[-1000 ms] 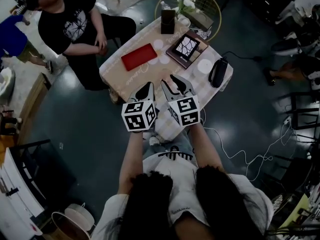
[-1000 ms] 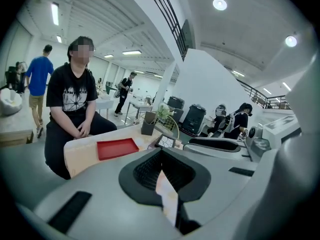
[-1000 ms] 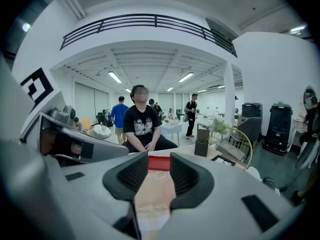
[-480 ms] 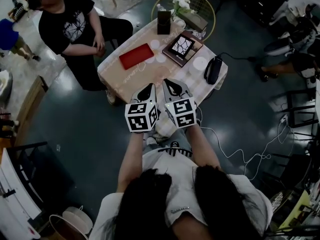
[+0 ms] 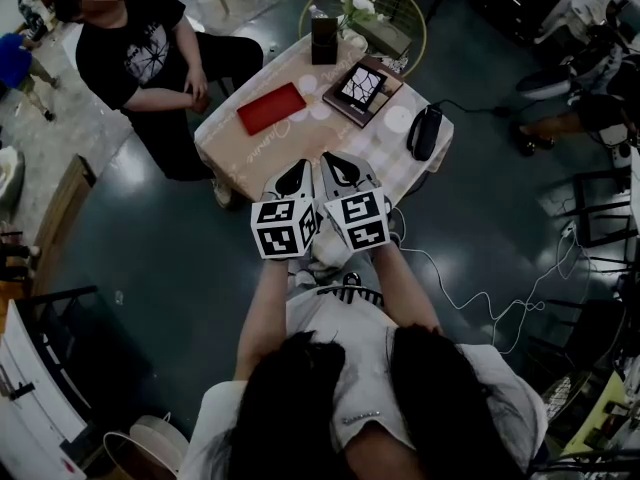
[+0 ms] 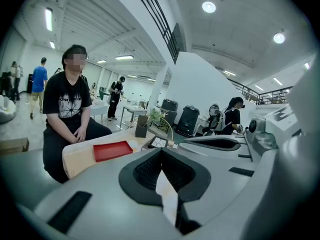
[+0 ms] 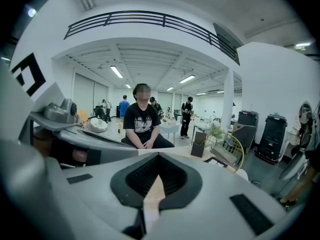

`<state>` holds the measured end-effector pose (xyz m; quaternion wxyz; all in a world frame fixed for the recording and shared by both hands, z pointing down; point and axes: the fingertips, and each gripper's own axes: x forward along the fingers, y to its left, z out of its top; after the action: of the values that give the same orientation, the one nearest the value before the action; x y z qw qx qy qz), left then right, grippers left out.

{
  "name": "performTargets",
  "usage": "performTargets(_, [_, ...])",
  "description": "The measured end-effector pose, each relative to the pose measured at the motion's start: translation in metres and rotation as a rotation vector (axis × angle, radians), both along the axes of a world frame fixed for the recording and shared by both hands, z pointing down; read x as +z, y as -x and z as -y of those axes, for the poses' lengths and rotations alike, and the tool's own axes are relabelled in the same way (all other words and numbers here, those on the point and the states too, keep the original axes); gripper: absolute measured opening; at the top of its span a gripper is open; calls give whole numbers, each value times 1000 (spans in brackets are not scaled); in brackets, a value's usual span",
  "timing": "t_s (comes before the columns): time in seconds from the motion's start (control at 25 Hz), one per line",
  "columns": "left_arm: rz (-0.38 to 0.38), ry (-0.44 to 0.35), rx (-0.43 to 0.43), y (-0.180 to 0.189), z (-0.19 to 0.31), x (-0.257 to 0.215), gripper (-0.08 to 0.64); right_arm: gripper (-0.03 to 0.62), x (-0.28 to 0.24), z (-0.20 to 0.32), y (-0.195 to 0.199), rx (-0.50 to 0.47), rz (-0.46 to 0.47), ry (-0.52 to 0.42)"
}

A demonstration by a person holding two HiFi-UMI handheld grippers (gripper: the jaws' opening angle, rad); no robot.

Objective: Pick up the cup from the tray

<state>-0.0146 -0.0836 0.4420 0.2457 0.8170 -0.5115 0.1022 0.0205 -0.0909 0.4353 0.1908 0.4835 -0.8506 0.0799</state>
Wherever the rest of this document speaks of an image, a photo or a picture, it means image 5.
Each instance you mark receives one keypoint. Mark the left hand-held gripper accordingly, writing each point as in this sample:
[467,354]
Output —
[282,233]

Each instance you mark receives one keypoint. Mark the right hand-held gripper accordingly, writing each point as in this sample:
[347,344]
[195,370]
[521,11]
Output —
[362,220]

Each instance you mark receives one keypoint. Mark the red tray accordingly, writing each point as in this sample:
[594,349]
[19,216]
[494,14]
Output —
[270,109]

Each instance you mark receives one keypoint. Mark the person's left forearm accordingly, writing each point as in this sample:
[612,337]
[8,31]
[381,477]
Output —
[265,313]

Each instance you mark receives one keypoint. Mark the person's right forearm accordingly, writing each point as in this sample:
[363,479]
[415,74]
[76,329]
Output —
[405,293]

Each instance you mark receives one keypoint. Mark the table with checked tablecloth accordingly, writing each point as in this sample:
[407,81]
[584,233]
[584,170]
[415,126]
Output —
[280,158]

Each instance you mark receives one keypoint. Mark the brown book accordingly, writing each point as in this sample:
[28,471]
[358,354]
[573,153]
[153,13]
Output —
[360,113]

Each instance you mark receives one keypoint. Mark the white round lid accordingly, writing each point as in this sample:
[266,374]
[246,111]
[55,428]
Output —
[400,118]

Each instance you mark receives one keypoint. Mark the black speaker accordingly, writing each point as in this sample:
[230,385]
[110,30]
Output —
[425,133]

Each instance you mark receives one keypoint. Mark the black tablet with cracked pattern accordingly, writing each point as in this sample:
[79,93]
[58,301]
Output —
[364,84]

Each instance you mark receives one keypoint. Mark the person's white shoe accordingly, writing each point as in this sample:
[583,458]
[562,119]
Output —
[305,279]

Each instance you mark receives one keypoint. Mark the dark brown box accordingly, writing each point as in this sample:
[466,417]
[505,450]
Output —
[324,43]

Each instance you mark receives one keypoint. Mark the grey tissue box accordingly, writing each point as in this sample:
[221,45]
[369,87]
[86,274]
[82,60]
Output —
[385,38]

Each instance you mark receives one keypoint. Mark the clear water bottle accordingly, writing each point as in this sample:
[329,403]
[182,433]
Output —
[317,13]

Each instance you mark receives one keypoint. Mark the white flowers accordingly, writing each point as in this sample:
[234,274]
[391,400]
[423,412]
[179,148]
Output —
[360,3]

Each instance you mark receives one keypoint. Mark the person's white shirt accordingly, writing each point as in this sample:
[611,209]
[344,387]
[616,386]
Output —
[360,368]

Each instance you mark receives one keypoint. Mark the wooden plank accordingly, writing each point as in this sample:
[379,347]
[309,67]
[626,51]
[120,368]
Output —
[65,208]

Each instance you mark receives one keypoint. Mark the white pet bed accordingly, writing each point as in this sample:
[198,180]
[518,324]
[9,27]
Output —
[10,178]

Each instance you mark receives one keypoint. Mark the white desk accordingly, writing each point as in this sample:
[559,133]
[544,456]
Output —
[35,403]

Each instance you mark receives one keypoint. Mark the yellow board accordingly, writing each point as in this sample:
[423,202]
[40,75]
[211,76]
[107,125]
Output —
[597,413]

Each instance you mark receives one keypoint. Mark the black metal frame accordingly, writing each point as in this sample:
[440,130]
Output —
[65,295]

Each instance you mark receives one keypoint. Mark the black metal frame chair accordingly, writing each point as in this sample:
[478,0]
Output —
[590,333]
[600,208]

